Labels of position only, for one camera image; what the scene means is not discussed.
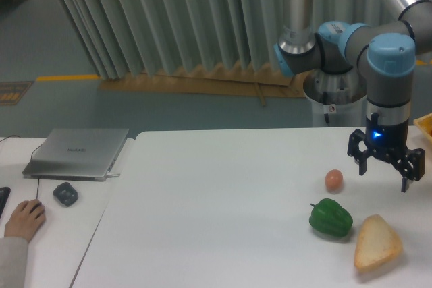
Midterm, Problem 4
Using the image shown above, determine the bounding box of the brown cardboard sheet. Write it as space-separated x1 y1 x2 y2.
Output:
99 63 308 102

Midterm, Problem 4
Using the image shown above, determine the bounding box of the yellow wicker basket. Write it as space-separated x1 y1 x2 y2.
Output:
414 113 432 141

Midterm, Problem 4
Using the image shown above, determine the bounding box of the black mouse cable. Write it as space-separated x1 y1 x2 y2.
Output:
0 134 43 201

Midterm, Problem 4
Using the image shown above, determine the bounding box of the brown egg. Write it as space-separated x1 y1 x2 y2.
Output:
325 169 344 191

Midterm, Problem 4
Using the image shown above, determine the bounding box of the black small controller device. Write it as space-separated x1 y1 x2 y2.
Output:
53 182 79 207

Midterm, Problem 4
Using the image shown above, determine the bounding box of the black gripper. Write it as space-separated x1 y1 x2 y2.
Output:
347 113 425 192

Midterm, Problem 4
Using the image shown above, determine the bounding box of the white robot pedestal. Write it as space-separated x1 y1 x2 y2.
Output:
303 69 366 127

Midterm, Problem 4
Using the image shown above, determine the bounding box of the black keyboard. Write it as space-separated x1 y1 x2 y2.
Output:
0 187 11 217

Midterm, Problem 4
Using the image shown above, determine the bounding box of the black computer mouse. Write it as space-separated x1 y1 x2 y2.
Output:
30 202 45 220

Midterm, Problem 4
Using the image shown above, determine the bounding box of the green bell pepper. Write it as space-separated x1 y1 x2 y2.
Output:
308 198 353 238

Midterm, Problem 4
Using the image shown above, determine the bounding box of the person's hand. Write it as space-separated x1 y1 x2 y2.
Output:
4 199 46 243

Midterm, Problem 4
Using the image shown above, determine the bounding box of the grey sleeved forearm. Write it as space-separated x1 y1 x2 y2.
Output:
1 237 28 287

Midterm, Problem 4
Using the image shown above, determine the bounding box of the silver closed laptop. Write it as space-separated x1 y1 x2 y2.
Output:
22 128 128 181

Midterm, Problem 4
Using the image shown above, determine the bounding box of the pale green pleated curtain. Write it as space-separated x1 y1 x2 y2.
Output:
43 0 432 77

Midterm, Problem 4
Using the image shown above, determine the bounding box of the toasted bread slice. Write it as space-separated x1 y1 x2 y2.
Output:
354 214 403 272

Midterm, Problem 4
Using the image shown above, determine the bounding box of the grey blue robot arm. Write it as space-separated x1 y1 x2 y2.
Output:
274 0 431 191

